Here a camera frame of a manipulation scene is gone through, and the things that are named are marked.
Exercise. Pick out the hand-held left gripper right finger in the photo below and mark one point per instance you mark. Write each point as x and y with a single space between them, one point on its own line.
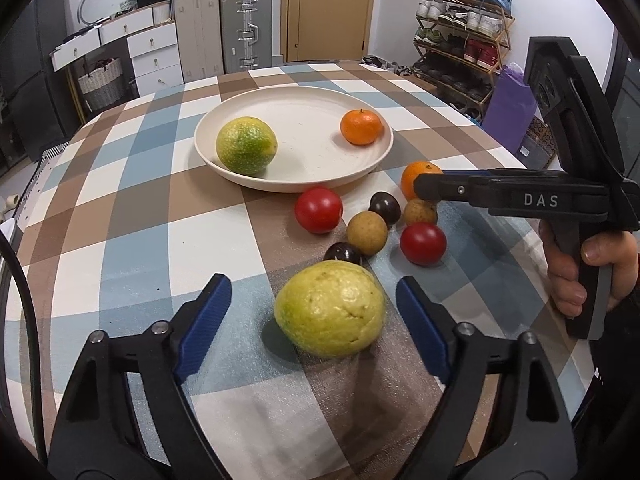
420 325

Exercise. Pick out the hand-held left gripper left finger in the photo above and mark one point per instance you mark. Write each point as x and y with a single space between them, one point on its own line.
205 325

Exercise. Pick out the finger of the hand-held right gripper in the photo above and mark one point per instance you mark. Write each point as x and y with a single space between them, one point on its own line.
450 189

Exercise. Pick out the orange tangerine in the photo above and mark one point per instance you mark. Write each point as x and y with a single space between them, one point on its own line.
419 167

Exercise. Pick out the small brown longan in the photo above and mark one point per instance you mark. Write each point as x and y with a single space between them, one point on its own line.
420 213

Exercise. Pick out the red tomato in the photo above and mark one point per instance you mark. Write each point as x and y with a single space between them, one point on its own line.
423 243
318 210

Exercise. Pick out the dark purple plum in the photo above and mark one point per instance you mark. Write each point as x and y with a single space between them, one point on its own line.
385 207
344 252

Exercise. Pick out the yellow guava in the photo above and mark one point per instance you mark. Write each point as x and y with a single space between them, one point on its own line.
330 310

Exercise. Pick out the large brown longan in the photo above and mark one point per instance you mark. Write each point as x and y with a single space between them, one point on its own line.
367 232

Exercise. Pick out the cream round plate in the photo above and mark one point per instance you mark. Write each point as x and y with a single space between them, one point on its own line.
310 155

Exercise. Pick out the person's right hand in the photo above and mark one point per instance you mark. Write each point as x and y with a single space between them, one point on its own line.
562 280

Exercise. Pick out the patterned gift bag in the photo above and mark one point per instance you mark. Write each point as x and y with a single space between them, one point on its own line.
537 140

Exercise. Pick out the checkered tablecloth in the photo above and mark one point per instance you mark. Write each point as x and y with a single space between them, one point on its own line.
150 240

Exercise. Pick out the purple bag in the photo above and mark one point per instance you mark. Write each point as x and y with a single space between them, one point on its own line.
507 105

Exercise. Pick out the tangerine with stem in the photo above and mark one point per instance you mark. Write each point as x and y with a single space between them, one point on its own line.
361 127

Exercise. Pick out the pile of loose shoes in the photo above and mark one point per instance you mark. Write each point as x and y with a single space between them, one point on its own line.
385 65

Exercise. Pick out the wooden shoe rack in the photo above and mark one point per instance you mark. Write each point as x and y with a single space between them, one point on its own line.
502 30

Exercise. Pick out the row of shoes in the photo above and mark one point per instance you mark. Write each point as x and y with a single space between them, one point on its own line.
460 20

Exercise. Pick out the green yellow citrus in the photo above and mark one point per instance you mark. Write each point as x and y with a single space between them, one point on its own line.
246 146

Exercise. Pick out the wooden door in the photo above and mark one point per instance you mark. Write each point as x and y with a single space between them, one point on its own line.
322 10

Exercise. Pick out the grey suitcase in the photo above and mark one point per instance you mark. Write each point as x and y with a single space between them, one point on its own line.
247 30

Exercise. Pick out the wicker basket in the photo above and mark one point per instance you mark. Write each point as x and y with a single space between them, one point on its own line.
100 82

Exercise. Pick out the white drawer desk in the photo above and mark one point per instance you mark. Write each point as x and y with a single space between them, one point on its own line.
150 45

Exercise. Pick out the beige suitcase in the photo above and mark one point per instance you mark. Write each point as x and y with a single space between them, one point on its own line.
200 35

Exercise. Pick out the black refrigerator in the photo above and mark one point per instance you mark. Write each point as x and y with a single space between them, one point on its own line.
30 85

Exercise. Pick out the small white basket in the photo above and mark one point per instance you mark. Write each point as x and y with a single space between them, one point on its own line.
126 5

